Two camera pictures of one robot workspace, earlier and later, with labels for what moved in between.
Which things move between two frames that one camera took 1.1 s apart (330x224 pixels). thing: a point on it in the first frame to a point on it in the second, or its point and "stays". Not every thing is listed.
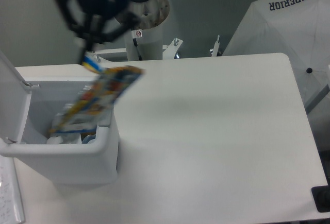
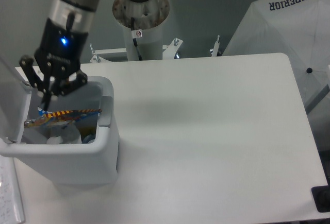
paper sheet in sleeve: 12,210 stays
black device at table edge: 321,195 stays
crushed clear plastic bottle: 88,138 stays
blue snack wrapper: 90,108 to 61,117
